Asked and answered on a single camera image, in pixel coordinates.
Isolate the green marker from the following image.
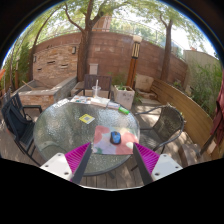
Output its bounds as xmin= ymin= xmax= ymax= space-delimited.
xmin=118 ymin=106 xmax=131 ymax=116

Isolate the curved wooden bench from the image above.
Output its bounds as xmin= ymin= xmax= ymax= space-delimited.
xmin=150 ymin=78 xmax=218 ymax=153

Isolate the low stone ledge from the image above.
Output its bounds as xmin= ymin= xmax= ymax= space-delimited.
xmin=18 ymin=76 xmax=78 ymax=111

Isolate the dark wooden slatted chair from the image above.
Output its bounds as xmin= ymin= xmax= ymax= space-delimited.
xmin=83 ymin=73 xmax=113 ymax=100

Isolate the white book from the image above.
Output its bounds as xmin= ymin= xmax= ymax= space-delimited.
xmin=89 ymin=96 xmax=111 ymax=108

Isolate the floral print mouse pad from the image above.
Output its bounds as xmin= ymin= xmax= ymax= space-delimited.
xmin=91 ymin=125 xmax=140 ymax=156

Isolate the dark backpack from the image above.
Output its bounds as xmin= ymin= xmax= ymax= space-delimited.
xmin=2 ymin=99 xmax=25 ymax=134

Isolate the thick tree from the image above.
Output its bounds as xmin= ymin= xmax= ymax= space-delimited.
xmin=63 ymin=0 xmax=113 ymax=83

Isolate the slender dark tree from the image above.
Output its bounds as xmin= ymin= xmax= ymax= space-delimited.
xmin=158 ymin=13 xmax=175 ymax=83

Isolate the wooden garden lamp post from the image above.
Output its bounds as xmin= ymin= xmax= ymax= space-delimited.
xmin=125 ymin=34 xmax=143 ymax=88

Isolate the colourful magazine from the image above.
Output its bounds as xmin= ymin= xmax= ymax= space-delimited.
xmin=69 ymin=95 xmax=93 ymax=105

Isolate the black slatted chair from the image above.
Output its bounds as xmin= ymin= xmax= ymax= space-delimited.
xmin=0 ymin=91 xmax=44 ymax=167

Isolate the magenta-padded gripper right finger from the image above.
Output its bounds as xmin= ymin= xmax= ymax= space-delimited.
xmin=132 ymin=142 xmax=184 ymax=186

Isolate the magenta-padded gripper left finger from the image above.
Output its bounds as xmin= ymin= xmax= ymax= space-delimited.
xmin=40 ymin=142 xmax=95 ymax=186

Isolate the yellow square card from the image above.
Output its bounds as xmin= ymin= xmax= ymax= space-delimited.
xmin=78 ymin=113 xmax=96 ymax=125

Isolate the dark wicker chair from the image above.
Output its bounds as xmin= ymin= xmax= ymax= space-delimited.
xmin=134 ymin=103 xmax=186 ymax=155

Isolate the thin leaning tree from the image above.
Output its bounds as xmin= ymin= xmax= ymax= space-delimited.
xmin=26 ymin=19 xmax=51 ymax=83

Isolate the thin pale book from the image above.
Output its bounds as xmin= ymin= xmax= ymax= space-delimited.
xmin=106 ymin=101 xmax=121 ymax=110

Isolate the red cloth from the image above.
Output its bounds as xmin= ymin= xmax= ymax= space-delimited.
xmin=209 ymin=71 xmax=224 ymax=147

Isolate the clear plastic cup with straw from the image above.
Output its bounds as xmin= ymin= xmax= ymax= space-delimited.
xmin=91 ymin=79 xmax=102 ymax=99

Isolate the blue computer mouse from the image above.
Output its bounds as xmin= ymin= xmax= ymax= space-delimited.
xmin=109 ymin=130 xmax=122 ymax=146

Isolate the beige stone block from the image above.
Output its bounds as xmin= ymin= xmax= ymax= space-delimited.
xmin=134 ymin=73 xmax=155 ymax=93

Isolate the white paper strip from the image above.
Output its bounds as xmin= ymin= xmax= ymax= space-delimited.
xmin=53 ymin=98 xmax=71 ymax=109

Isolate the white square planter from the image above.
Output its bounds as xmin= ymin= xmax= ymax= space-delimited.
xmin=113 ymin=84 xmax=136 ymax=110

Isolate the white wall box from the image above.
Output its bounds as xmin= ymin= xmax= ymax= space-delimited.
xmin=88 ymin=63 xmax=100 ymax=76

